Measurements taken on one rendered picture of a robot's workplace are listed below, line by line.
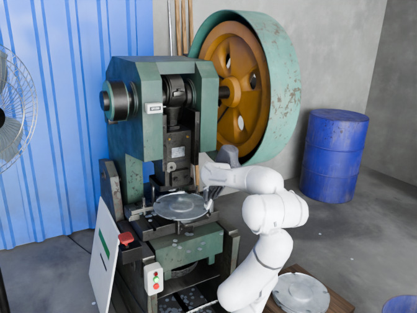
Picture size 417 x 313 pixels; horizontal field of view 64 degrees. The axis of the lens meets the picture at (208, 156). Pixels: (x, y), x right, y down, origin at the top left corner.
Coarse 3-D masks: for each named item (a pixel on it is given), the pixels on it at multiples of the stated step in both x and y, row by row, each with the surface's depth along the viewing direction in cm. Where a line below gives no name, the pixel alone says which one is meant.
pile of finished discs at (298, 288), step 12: (288, 276) 185; (300, 276) 185; (276, 288) 176; (288, 288) 176; (300, 288) 176; (312, 288) 177; (324, 288) 177; (276, 300) 169; (288, 300) 169; (300, 300) 168; (312, 300) 169; (324, 300) 169; (288, 312) 164; (300, 312) 161; (312, 312) 162; (324, 312) 165
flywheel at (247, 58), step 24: (240, 24) 162; (216, 48) 189; (240, 48) 170; (240, 72) 173; (264, 72) 152; (240, 96) 176; (264, 96) 154; (264, 120) 157; (216, 144) 199; (240, 144) 181
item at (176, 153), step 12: (168, 132) 162; (180, 132) 164; (168, 144) 163; (180, 144) 166; (168, 156) 165; (180, 156) 169; (156, 168) 176; (168, 168) 166; (180, 168) 171; (168, 180) 170; (180, 180) 170
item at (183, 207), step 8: (160, 200) 179; (168, 200) 179; (176, 200) 178; (184, 200) 178; (192, 200) 180; (200, 200) 180; (160, 208) 171; (168, 208) 171; (176, 208) 170; (184, 208) 170; (192, 208) 171; (200, 208) 172; (168, 216) 163; (176, 216) 164; (184, 216) 164; (192, 216) 164; (200, 216) 164
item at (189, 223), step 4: (204, 216) 165; (176, 220) 170; (180, 220) 160; (184, 220) 160; (188, 220) 161; (192, 220) 161; (196, 220) 161; (200, 220) 161; (204, 220) 162; (176, 224) 171; (180, 224) 170; (184, 224) 157; (188, 224) 158; (192, 224) 159; (176, 228) 171; (180, 228) 171; (184, 228) 173; (188, 228) 174; (192, 228) 174; (176, 232) 172; (180, 232) 172; (184, 232) 174
